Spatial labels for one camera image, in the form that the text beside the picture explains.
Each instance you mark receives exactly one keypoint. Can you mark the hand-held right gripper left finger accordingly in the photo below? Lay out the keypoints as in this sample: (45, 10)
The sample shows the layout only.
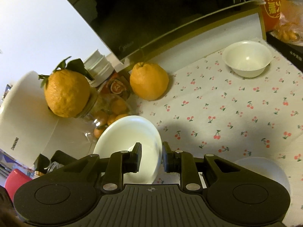
(138, 158)

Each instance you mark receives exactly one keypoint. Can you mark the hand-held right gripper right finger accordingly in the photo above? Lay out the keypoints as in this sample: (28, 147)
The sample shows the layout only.
(165, 158)

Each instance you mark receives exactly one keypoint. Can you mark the small white plate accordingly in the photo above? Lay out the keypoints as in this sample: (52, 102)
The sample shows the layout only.
(127, 134)

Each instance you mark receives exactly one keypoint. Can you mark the large white plate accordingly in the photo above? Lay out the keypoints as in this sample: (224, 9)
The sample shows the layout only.
(267, 170)

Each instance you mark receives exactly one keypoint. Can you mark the glass jar of small oranges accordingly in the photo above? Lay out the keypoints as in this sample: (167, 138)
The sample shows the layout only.
(106, 113)

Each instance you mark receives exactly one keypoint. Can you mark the jar with red label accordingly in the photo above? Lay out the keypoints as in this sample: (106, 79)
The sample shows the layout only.
(116, 87)

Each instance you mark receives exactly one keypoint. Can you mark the cherry print tablecloth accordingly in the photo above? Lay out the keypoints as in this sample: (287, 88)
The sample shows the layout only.
(224, 111)

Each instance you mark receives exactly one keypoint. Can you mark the black object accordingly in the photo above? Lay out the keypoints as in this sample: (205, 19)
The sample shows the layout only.
(61, 157)

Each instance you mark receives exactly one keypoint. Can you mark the large orange with leaves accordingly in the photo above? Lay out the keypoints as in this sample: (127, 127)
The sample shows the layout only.
(66, 97)

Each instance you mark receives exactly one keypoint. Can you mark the stack of white cups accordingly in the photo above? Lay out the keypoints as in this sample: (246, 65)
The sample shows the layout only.
(97, 63)

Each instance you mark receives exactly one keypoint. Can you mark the pink stool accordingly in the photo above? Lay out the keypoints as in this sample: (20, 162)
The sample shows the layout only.
(16, 179)

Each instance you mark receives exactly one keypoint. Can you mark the white bowl with flared rim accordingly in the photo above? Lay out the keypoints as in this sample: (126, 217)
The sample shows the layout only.
(246, 59)

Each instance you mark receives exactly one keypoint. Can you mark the black microwave oven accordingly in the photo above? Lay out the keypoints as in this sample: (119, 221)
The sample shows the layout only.
(165, 11)

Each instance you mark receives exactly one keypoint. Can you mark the black and white cardboard box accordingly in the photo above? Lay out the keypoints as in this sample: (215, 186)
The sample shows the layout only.
(288, 52)

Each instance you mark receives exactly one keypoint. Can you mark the plastic bag of oranges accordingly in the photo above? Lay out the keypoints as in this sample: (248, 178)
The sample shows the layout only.
(288, 33)

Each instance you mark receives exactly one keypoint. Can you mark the red printed box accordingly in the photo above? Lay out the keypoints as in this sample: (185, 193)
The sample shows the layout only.
(272, 7)

